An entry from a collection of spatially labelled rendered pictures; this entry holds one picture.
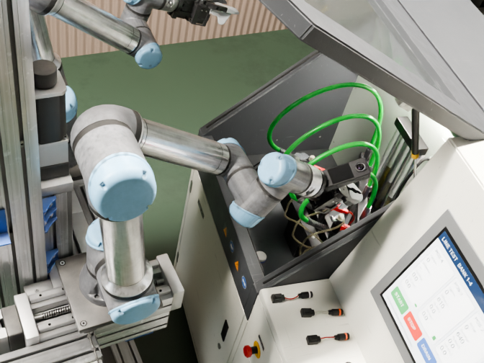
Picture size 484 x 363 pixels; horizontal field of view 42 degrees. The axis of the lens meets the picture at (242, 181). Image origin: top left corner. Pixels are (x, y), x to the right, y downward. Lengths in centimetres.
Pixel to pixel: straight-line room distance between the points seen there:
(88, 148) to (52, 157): 46
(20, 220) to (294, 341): 78
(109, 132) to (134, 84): 276
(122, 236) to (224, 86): 283
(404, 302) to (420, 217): 22
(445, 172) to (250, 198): 49
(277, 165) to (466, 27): 101
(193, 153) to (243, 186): 14
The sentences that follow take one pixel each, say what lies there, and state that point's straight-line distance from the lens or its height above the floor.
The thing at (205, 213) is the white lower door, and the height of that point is 73.
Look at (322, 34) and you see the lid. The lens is 117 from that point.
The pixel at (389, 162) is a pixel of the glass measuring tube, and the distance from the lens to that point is 209.
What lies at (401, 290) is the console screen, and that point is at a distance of 168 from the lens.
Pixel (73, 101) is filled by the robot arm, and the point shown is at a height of 126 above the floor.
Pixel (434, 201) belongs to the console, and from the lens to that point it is 160.
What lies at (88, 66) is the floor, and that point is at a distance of 402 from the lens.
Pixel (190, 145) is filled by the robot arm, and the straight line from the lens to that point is 135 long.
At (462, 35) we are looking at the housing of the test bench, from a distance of 211.
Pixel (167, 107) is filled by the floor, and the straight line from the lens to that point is 378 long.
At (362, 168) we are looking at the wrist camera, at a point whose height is 150.
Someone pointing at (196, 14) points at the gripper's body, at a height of 143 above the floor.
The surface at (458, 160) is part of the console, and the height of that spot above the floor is 154.
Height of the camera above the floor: 248
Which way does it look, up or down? 46 degrees down
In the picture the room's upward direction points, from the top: 15 degrees clockwise
